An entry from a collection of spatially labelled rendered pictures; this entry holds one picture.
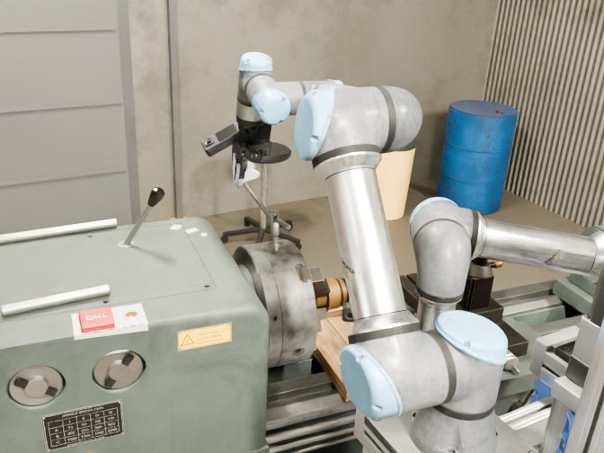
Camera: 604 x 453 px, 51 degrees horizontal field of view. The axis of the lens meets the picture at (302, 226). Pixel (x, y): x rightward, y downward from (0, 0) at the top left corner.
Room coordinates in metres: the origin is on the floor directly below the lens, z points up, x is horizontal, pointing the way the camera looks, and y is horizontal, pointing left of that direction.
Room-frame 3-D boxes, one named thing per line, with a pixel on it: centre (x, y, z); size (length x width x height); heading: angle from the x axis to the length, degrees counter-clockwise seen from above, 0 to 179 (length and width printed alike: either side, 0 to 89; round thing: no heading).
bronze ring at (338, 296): (1.47, -0.08, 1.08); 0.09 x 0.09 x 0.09; 24
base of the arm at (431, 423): (0.87, -0.28, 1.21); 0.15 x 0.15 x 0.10
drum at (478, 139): (4.84, -1.33, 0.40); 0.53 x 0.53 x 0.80
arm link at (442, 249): (1.14, -0.29, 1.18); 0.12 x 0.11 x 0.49; 87
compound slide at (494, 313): (1.55, -0.46, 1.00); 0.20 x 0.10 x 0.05; 114
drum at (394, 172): (4.55, -0.62, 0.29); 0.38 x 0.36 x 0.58; 30
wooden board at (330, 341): (1.52, -0.20, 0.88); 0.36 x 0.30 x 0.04; 24
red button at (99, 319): (1.02, 0.38, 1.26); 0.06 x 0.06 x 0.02; 24
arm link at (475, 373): (0.87, -0.28, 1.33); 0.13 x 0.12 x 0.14; 113
